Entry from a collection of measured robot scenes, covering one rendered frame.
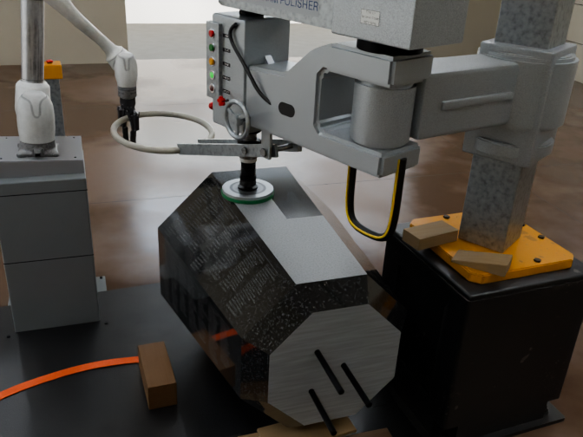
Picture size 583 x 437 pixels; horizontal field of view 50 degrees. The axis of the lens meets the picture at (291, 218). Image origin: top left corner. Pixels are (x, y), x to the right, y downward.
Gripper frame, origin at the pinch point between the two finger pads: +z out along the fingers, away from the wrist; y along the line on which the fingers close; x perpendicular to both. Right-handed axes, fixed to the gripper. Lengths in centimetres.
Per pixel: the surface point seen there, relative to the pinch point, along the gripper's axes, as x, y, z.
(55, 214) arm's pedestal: -49, 1, 24
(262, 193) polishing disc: -19, 94, -7
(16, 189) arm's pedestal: -60, -9, 10
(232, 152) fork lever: -22, 80, -22
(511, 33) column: 17, 168, -81
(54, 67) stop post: 22, -80, -13
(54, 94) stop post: 21, -82, 4
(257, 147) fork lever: -26, 95, -30
